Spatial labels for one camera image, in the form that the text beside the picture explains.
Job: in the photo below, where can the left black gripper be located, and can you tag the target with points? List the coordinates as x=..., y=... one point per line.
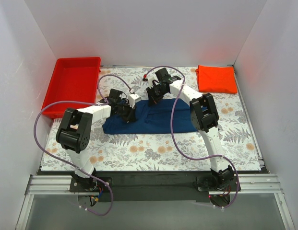
x=129, y=113

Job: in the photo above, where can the navy blue t shirt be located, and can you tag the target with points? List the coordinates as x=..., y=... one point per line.
x=153, y=119

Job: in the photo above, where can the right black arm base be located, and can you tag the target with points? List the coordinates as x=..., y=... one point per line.
x=210, y=184

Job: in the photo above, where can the folded orange t shirt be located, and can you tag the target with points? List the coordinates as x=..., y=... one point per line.
x=216, y=79

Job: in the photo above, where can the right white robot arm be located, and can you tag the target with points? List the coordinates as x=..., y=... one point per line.
x=204, y=118

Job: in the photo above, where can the red plastic tray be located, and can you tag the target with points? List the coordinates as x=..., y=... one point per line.
x=73, y=79

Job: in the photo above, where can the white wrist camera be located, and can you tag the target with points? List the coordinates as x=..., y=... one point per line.
x=149, y=80
x=133, y=99

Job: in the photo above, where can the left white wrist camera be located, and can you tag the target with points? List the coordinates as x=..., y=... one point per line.
x=133, y=99

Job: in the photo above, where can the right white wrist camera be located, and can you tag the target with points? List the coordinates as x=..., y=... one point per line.
x=149, y=80

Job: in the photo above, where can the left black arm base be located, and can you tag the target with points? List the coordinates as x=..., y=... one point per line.
x=87, y=185

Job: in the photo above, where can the floral patterned table mat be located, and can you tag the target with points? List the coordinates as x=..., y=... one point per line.
x=145, y=152

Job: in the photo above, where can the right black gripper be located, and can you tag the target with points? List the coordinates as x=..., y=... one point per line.
x=153, y=96

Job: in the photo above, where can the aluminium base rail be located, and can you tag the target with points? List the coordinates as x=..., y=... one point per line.
x=49, y=185

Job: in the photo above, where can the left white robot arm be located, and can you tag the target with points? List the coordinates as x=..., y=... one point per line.
x=75, y=128

